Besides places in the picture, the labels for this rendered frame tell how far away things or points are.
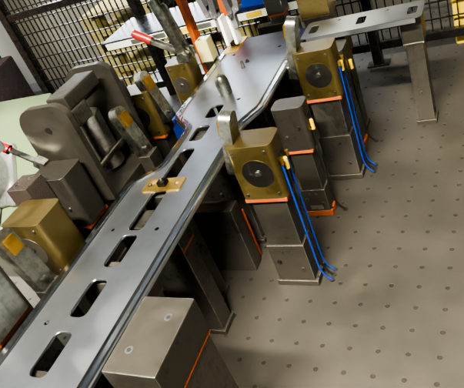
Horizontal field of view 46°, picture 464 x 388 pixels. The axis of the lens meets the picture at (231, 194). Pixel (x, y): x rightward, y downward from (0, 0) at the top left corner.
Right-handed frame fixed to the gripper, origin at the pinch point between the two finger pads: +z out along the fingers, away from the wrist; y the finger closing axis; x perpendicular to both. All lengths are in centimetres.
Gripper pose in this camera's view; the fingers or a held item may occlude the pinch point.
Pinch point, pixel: (229, 28)
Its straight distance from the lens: 135.3
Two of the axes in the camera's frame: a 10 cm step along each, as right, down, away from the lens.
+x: 3.4, -6.3, 7.0
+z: 3.3, 7.7, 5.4
